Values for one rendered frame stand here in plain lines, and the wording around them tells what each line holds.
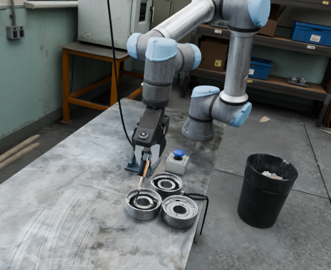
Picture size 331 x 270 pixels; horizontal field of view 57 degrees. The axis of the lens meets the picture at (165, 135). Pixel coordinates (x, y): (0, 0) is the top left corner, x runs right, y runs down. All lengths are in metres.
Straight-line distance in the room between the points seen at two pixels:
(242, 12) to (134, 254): 0.82
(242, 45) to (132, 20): 1.98
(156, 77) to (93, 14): 2.46
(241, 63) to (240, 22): 0.15
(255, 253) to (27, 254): 1.54
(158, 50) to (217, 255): 1.48
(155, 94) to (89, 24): 2.49
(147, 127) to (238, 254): 1.42
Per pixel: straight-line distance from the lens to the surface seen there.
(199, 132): 1.38
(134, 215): 0.89
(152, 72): 0.77
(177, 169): 1.11
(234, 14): 1.15
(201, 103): 1.34
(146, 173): 0.87
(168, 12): 4.69
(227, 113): 1.29
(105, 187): 1.02
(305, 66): 4.89
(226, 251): 2.05
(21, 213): 0.95
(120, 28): 3.09
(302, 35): 4.32
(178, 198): 0.95
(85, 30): 3.26
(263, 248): 2.17
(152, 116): 0.80
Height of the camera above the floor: 1.40
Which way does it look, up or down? 26 degrees down
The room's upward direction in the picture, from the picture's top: 8 degrees clockwise
